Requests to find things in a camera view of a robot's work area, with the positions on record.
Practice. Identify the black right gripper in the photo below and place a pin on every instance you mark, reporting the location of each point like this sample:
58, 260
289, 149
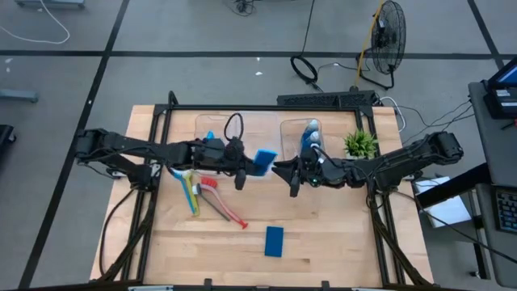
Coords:
319, 174

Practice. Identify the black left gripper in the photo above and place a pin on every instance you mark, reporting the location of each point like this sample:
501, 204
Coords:
218, 155

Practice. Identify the blue sponge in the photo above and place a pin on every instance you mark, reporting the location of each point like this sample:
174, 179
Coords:
274, 241
266, 161
210, 135

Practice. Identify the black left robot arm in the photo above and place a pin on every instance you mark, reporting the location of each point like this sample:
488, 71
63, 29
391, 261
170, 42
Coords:
133, 147

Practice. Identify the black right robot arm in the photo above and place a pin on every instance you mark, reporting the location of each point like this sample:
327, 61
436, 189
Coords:
404, 157

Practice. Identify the tall clear plastic bin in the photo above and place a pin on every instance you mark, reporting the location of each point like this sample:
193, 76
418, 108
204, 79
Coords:
258, 129

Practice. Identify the red dish brush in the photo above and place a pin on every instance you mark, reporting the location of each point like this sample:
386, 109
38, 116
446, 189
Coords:
209, 183

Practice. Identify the grey dish brush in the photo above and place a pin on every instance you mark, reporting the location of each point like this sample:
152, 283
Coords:
214, 206

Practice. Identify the yellow-green dish brush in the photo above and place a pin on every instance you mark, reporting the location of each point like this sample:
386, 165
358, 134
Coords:
192, 194

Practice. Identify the green potted plant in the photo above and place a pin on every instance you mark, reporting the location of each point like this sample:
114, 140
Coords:
360, 143

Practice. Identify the black table clamp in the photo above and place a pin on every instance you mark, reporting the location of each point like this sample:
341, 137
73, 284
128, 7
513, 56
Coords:
323, 284
208, 282

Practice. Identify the black diagonal bar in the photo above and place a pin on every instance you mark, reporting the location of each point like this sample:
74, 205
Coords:
452, 186

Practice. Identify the white paper sheet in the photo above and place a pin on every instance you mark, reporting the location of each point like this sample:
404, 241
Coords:
448, 210

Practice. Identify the black floor fan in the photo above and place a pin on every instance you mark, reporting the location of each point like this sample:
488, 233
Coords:
389, 38

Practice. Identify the grey desk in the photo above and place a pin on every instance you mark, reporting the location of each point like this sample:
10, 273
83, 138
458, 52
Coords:
484, 141

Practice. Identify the black keyboard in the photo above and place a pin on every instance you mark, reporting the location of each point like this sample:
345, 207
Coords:
507, 210

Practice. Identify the black laptop computer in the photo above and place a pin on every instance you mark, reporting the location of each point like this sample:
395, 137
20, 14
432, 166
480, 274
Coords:
503, 101

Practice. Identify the grey metal floor beam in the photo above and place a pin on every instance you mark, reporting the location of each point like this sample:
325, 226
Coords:
50, 3
18, 95

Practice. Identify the black aluminium table frame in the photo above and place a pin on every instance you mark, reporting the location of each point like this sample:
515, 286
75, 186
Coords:
177, 107

